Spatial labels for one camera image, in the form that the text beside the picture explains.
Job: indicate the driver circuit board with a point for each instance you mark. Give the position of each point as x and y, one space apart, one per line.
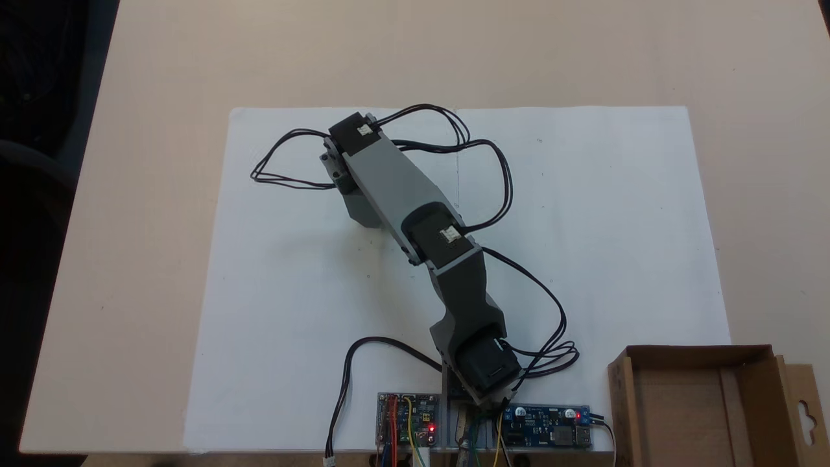
407 418

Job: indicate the brown cardboard box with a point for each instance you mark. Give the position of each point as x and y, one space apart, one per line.
700 408

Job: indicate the blue power circuit board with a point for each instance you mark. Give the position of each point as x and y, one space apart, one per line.
545 426

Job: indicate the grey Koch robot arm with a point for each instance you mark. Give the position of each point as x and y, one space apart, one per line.
389 181

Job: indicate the white paper sheet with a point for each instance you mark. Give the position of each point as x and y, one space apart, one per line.
292 292
616 227

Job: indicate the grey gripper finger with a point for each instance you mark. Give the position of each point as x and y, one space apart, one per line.
363 211

